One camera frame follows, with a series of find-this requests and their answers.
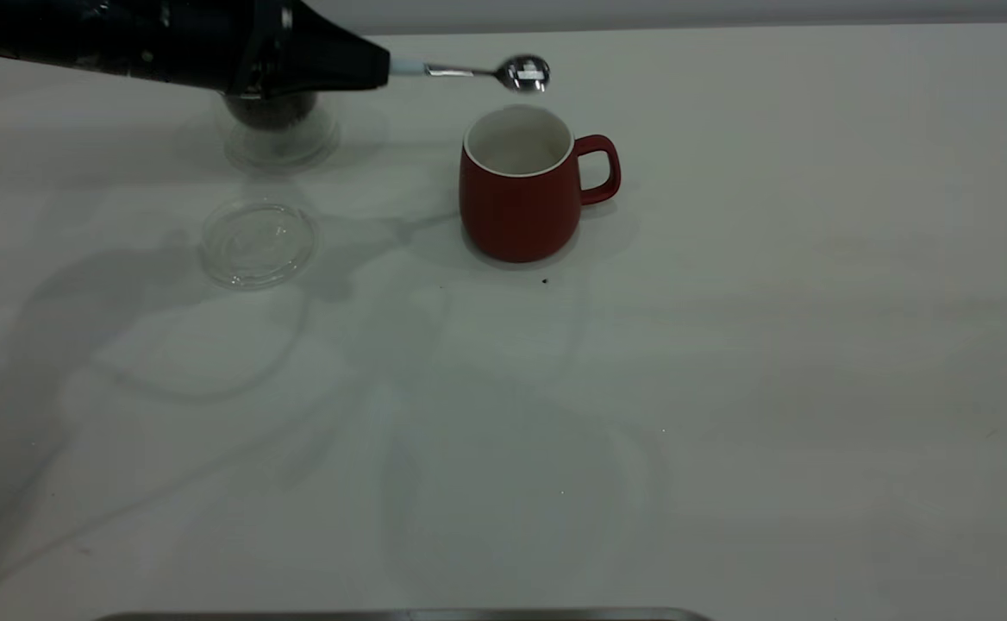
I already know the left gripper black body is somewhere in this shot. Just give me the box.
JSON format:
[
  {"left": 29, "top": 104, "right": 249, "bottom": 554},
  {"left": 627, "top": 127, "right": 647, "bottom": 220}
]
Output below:
[{"left": 124, "top": 0, "right": 297, "bottom": 94}]

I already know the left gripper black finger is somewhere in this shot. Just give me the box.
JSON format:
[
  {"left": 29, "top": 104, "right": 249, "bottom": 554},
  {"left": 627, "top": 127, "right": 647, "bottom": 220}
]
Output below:
[
  {"left": 284, "top": 3, "right": 391, "bottom": 70},
  {"left": 249, "top": 65, "right": 391, "bottom": 94}
]

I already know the spoon with light blue handle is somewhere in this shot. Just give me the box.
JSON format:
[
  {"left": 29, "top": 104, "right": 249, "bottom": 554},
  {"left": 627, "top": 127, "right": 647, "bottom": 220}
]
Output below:
[{"left": 389, "top": 54, "right": 551, "bottom": 93}]

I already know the red mug with white inside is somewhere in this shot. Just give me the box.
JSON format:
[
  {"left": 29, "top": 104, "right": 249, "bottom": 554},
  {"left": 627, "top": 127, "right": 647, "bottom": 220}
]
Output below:
[{"left": 459, "top": 106, "right": 622, "bottom": 264}]

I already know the dark coffee beans pile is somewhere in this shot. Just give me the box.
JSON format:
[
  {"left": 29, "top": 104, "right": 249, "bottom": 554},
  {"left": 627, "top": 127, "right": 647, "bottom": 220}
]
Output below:
[{"left": 226, "top": 92, "right": 319, "bottom": 130}]

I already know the clear glass round lid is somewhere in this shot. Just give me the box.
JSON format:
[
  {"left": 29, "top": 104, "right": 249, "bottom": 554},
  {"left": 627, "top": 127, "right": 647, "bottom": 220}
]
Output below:
[{"left": 199, "top": 200, "right": 321, "bottom": 290}]

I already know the clear double-wall glass cup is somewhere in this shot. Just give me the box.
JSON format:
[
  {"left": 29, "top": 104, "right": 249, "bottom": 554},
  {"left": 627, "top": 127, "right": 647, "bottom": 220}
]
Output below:
[{"left": 215, "top": 89, "right": 341, "bottom": 169}]

